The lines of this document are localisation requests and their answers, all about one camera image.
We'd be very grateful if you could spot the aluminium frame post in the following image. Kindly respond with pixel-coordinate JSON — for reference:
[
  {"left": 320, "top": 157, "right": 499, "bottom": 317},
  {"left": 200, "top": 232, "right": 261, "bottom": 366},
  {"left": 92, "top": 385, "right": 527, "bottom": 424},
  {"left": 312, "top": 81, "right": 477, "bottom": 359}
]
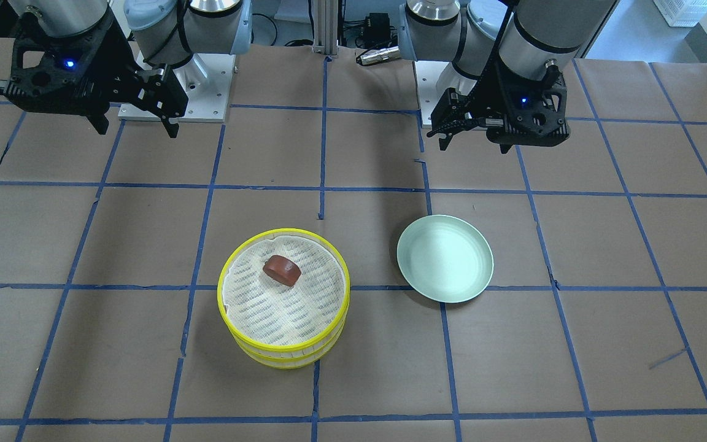
[{"left": 308, "top": 1, "right": 344, "bottom": 58}]

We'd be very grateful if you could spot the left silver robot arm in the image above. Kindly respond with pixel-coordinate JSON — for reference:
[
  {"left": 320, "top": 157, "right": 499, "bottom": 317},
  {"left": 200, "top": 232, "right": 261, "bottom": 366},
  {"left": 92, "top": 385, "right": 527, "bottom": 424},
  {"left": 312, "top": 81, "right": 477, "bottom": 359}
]
[{"left": 396, "top": 1, "right": 616, "bottom": 153}]

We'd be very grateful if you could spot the white plastic crate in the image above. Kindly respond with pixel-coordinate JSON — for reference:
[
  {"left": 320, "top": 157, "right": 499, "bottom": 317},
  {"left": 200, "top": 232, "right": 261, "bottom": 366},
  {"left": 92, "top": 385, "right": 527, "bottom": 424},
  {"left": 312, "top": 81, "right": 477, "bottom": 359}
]
[{"left": 653, "top": 0, "right": 707, "bottom": 28}]

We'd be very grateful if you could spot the light green plate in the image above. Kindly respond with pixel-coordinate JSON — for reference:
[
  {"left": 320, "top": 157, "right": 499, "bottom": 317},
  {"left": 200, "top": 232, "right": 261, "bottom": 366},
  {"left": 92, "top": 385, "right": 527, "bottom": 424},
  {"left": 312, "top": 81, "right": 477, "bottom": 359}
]
[{"left": 396, "top": 214, "right": 495, "bottom": 304}]

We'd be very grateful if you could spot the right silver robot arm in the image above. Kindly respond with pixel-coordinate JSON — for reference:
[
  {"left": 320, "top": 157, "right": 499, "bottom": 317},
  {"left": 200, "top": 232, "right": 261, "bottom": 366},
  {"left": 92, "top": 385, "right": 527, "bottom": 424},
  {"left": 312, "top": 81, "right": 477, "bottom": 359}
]
[{"left": 0, "top": 1, "right": 252, "bottom": 138}]

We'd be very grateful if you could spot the silver cylindrical connector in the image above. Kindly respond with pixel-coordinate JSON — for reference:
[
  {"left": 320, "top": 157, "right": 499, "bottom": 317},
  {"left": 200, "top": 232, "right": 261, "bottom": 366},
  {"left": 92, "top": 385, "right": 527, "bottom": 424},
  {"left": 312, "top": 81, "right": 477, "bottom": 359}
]
[{"left": 355, "top": 47, "right": 402, "bottom": 66}]

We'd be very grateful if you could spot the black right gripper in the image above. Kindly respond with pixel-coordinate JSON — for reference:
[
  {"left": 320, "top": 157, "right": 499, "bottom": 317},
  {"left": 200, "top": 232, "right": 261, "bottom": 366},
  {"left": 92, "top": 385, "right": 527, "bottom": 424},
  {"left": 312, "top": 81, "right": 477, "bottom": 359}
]
[{"left": 0, "top": 9, "right": 189, "bottom": 138}]

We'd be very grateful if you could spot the brown steamed bun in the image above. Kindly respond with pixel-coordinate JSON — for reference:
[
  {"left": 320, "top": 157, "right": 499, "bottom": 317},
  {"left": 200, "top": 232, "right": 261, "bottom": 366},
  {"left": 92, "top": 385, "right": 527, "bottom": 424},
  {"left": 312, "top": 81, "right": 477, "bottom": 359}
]
[{"left": 263, "top": 255, "right": 302, "bottom": 287}]

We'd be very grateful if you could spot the yellow top steamer layer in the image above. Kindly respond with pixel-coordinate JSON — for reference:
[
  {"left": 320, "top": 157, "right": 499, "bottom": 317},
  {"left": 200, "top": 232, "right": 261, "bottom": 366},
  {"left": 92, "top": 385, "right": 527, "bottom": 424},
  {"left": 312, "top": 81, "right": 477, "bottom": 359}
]
[{"left": 217, "top": 228, "right": 350, "bottom": 351}]

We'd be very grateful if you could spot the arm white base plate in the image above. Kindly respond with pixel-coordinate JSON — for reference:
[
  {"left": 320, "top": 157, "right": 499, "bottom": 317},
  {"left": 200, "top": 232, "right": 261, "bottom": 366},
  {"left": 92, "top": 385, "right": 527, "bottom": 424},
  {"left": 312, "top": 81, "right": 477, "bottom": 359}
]
[
  {"left": 177, "top": 53, "right": 238, "bottom": 123},
  {"left": 414, "top": 61, "right": 451, "bottom": 129}
]

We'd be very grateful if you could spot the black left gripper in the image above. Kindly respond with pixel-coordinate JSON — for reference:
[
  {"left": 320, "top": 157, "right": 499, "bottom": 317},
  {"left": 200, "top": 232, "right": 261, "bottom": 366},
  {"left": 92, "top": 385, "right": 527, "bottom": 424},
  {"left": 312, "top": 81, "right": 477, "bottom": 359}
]
[{"left": 427, "top": 58, "right": 570, "bottom": 153}]

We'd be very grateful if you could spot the yellow steamer layer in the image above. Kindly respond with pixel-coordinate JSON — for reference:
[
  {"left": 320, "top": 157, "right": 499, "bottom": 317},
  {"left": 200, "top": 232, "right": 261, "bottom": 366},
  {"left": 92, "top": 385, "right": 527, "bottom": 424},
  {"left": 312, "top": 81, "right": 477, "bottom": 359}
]
[
  {"left": 217, "top": 228, "right": 350, "bottom": 351},
  {"left": 234, "top": 317, "right": 346, "bottom": 370}
]

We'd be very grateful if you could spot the yellow bottom steamer layer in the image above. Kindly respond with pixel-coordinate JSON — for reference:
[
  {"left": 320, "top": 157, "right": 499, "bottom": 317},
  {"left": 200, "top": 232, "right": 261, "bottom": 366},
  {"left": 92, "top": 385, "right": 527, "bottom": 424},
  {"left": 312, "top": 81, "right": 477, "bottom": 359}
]
[{"left": 234, "top": 317, "right": 346, "bottom": 370}]

